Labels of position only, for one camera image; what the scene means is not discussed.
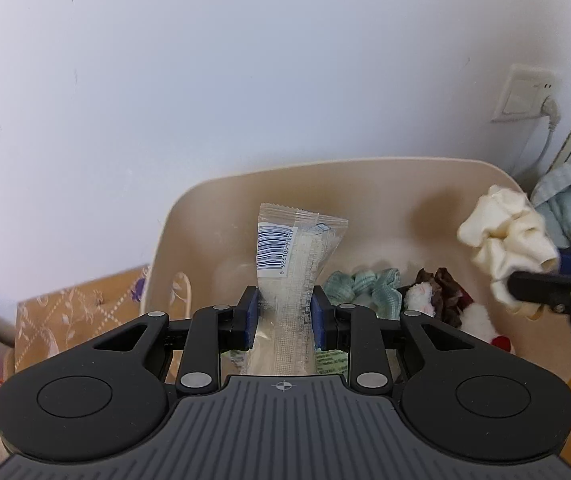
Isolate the white Hello Kitty plush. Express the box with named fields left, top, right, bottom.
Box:
left=459, top=302, right=514, bottom=353

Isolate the beige plastic storage bin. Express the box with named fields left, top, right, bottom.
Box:
left=141, top=157, right=571, bottom=380

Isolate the white wall switch socket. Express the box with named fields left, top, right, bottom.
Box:
left=491, top=64, right=558, bottom=122

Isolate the white power plug cable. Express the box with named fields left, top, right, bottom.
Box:
left=517, top=95, right=562, bottom=181

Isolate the green fabric scrunchie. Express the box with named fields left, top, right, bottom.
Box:
left=322, top=268, right=403, bottom=321

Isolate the green snack packet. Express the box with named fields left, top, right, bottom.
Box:
left=224, top=350, right=348, bottom=377

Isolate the cream white scrunchie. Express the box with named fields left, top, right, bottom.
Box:
left=457, top=185, right=560, bottom=320

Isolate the clear cream packet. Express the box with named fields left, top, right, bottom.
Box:
left=242, top=203, right=348, bottom=376

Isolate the brown floral patterned box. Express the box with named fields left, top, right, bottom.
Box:
left=10, top=266, right=148, bottom=373

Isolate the brown white scrunchie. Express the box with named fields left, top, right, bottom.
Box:
left=403, top=268, right=473, bottom=328

